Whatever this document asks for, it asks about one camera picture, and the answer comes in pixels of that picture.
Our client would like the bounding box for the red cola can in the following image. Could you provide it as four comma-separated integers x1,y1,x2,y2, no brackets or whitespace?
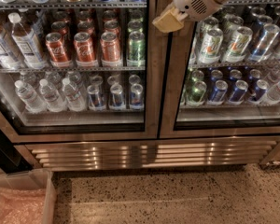
46,32,72,68
74,32,98,67

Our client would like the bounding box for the tea bottle white cap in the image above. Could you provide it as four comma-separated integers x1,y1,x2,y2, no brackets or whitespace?
8,12,48,69

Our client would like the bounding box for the middle blue can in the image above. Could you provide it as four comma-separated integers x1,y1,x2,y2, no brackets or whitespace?
228,79,248,104

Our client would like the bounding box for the front left red cola can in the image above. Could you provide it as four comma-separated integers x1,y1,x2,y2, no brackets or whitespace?
46,32,72,68

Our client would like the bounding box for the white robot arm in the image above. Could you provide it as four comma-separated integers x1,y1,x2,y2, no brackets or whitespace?
152,0,229,33

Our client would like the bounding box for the left white green soda can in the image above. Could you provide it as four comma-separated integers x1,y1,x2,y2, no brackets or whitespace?
198,28,223,63

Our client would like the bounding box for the white green soda can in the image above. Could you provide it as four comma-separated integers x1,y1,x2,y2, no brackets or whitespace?
198,28,223,63
221,26,253,63

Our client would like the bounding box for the energy drink can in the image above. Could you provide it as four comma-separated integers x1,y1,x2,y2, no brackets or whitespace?
110,84,126,110
87,85,105,110
130,83,144,109

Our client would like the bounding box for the left energy drink can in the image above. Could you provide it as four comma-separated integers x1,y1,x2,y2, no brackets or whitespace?
87,85,105,110

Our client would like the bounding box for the right blue red can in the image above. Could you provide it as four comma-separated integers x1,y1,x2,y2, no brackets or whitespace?
247,79,269,104

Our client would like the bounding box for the silver blue tall can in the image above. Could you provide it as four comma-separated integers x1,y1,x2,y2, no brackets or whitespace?
248,23,280,62

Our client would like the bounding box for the middle energy drink can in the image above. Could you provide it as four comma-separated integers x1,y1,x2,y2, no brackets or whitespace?
110,84,126,110

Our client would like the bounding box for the right water bottle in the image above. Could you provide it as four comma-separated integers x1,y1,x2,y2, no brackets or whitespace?
62,78,86,112

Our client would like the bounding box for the middle water bottle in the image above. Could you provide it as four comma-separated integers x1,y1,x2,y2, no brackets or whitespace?
39,78,66,112

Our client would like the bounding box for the water bottle right fridge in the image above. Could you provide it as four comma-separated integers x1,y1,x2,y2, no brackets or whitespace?
264,81,280,105

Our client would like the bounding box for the left water bottle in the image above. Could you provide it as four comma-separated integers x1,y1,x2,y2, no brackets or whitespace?
14,80,47,113

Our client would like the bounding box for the front middle red cola can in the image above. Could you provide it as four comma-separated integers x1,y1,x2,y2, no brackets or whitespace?
74,32,98,67

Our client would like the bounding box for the left edge tea bottle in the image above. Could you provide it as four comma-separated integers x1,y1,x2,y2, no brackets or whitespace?
0,24,22,70

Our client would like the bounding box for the clear plastic storage bin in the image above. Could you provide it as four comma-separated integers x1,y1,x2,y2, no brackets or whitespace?
0,169,57,224

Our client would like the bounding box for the water bottle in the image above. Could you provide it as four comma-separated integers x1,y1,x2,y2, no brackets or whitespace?
39,78,66,112
14,80,47,113
62,78,86,112

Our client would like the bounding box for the glass fridge door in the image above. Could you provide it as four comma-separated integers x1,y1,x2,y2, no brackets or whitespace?
0,0,166,143
161,0,280,138

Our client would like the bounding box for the right white green soda can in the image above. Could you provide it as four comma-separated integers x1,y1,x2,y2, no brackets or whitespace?
221,26,253,63

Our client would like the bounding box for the left blue can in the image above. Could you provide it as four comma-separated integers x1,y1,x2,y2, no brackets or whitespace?
207,80,228,105

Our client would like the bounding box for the green can lower shelf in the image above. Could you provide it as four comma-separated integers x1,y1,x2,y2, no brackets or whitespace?
187,81,207,105

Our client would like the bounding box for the right energy drink can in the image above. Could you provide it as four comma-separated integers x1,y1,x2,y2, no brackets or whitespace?
130,83,144,109

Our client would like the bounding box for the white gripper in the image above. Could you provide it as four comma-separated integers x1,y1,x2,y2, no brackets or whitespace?
152,0,223,33

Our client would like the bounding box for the steel fridge bottom grille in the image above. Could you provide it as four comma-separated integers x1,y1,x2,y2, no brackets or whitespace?
16,135,280,172

